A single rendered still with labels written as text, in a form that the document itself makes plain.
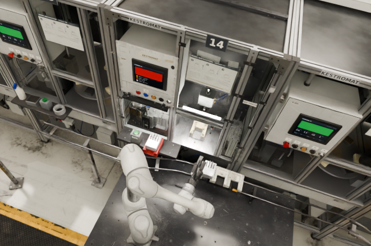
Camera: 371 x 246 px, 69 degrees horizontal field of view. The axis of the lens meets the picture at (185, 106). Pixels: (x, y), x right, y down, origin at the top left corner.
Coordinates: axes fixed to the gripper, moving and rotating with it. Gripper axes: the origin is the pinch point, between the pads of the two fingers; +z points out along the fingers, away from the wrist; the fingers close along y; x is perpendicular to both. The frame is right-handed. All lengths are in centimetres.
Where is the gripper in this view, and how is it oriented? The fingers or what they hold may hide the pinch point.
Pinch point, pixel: (201, 162)
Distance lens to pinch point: 213.8
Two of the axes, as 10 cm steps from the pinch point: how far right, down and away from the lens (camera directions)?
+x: -8.3, -1.7, 5.2
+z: 4.5, -7.6, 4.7
